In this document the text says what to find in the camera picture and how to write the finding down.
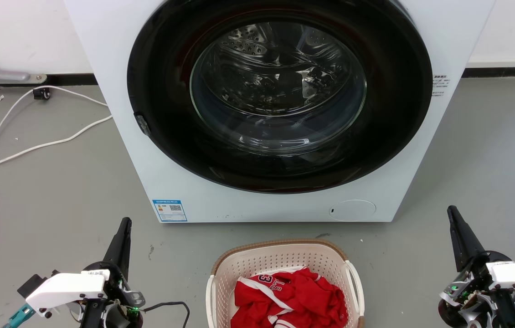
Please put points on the red jersey white trim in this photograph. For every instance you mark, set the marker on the red jersey white trim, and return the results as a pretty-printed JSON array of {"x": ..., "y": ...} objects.
[{"x": 298, "y": 296}]

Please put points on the small black caster wheel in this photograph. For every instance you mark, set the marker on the small black caster wheel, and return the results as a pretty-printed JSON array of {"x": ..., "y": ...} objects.
[{"x": 41, "y": 93}]

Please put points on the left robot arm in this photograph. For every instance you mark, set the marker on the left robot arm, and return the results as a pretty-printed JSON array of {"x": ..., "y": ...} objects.
[{"x": 102, "y": 319}]

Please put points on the white front-load washing machine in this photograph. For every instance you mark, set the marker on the white front-load washing machine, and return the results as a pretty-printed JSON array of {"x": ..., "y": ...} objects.
[{"x": 102, "y": 68}]

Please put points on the black round glass washer door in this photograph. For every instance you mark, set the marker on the black round glass washer door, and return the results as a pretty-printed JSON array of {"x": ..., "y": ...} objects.
[{"x": 394, "y": 114}]

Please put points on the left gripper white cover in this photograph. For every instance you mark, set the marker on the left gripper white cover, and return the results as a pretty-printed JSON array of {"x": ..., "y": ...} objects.
[{"x": 66, "y": 287}]

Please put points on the cream laundry basket brown rim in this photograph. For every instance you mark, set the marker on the cream laundry basket brown rim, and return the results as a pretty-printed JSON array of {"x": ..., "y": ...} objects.
[{"x": 285, "y": 257}]

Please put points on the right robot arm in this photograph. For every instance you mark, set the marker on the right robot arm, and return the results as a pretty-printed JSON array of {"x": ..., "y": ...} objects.
[{"x": 503, "y": 316}]

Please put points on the blue energy label sticker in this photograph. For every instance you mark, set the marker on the blue energy label sticker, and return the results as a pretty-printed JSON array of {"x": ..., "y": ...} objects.
[{"x": 169, "y": 210}]

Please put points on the steel washer drum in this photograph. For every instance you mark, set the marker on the steel washer drum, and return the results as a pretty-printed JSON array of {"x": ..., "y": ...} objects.
[{"x": 275, "y": 68}]

